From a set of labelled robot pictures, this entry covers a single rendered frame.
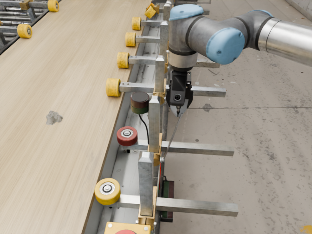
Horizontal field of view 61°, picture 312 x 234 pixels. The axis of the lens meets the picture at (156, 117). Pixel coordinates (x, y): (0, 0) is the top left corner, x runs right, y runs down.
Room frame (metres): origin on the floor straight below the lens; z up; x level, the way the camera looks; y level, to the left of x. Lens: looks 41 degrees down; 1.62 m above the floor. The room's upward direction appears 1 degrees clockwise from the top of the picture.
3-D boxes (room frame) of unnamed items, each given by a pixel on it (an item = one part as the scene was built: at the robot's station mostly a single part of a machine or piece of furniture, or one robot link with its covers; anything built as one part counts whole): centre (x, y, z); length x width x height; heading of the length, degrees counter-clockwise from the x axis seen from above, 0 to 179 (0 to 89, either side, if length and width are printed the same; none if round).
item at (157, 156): (0.70, 0.01, 0.85); 0.14 x 0.06 x 0.05; 176
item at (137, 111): (0.68, 0.05, 1.08); 0.06 x 0.06 x 0.02
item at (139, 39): (1.46, -0.09, 0.95); 0.50 x 0.04 x 0.04; 86
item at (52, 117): (0.81, 0.42, 0.91); 0.09 x 0.07 x 0.02; 21
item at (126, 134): (0.73, 0.11, 0.85); 0.08 x 0.08 x 0.11
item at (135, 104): (0.68, 0.05, 1.10); 0.06 x 0.06 x 0.02
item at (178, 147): (0.71, -0.09, 0.84); 0.43 x 0.03 x 0.04; 86
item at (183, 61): (0.74, -0.08, 1.23); 0.10 x 0.09 x 0.05; 86
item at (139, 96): (0.68, 0.05, 1.01); 0.06 x 0.06 x 0.22; 86
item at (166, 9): (1.43, -0.05, 0.93); 0.04 x 0.04 x 0.48; 86
